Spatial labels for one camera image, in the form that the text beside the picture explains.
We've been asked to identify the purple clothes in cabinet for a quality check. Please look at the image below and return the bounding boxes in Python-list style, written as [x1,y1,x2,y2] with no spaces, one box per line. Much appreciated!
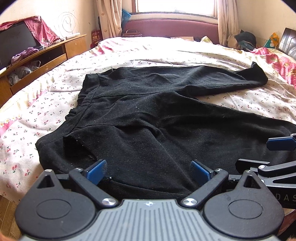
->
[11,47,39,65]

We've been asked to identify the pink cloth on television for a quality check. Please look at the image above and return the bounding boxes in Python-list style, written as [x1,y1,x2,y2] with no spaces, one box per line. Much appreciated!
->
[1,16,62,47]

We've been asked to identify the right beige curtain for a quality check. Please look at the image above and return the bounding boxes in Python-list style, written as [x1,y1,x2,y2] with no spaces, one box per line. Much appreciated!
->
[216,0,240,49]

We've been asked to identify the wooden TV cabinet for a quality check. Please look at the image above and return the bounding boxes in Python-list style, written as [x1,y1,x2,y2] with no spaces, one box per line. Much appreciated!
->
[1,34,88,105]

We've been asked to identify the black television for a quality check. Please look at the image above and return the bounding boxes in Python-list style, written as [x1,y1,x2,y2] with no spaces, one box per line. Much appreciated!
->
[0,21,41,69]

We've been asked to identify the dark clothes pile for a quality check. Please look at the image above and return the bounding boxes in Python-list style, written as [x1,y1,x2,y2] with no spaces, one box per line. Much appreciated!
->
[234,32,257,52]

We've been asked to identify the blue bag by window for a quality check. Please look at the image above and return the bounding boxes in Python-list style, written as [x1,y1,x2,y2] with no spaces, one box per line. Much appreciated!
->
[121,9,132,28]

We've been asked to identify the red box by curtain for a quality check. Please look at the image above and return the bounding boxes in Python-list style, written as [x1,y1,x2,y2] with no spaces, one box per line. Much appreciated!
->
[90,30,103,49]

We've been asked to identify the pink floral quilt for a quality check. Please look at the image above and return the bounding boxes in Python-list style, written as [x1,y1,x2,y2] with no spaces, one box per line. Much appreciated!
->
[251,47,295,87]

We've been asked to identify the black pants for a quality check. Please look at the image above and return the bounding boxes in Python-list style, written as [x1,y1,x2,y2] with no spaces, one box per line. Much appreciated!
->
[36,63,295,199]

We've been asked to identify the left beige curtain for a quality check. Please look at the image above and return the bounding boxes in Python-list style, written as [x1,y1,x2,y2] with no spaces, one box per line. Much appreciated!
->
[96,0,122,39]

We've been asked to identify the beige curtain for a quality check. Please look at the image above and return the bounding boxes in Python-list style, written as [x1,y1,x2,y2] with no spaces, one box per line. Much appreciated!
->
[216,0,240,49]
[96,0,122,39]

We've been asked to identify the brown handbag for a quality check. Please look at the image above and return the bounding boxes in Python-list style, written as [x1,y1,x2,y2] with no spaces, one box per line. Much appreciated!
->
[121,29,142,38]

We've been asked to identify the dark brown headboard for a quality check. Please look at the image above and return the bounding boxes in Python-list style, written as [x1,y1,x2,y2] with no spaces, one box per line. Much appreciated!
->
[278,28,296,60]

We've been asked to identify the maroon padded window bench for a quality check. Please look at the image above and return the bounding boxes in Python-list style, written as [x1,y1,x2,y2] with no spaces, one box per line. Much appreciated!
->
[122,19,219,44]

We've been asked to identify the cherry print bed sheet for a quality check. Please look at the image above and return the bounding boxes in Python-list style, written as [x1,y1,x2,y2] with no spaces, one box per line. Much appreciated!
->
[1,37,295,202]

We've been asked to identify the yellow green cartoon cushion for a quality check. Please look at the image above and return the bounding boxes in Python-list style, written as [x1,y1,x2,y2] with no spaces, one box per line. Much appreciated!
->
[264,32,280,49]

